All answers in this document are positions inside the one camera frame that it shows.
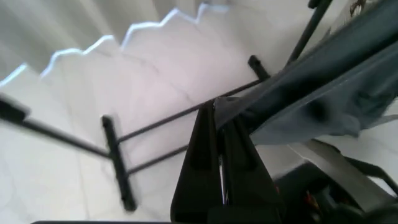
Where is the white curtain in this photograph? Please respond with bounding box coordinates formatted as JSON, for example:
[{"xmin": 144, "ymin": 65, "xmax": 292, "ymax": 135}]
[{"xmin": 0, "ymin": 0, "xmax": 231, "ymax": 88}]

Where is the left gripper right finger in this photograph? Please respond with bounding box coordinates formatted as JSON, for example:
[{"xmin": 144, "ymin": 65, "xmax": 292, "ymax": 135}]
[{"xmin": 217, "ymin": 118, "xmax": 285, "ymax": 222}]

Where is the dark grey long-sleeved shirt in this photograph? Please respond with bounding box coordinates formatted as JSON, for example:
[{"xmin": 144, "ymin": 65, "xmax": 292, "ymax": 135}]
[{"xmin": 213, "ymin": 0, "xmax": 398, "ymax": 146}]

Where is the black clothes rack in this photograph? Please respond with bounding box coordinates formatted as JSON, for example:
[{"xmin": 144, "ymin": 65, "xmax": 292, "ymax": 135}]
[{"xmin": 0, "ymin": 0, "xmax": 333, "ymax": 213}]

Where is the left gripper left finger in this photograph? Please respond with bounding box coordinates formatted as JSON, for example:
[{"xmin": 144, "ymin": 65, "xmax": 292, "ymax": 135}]
[{"xmin": 170, "ymin": 101, "xmax": 224, "ymax": 222}]

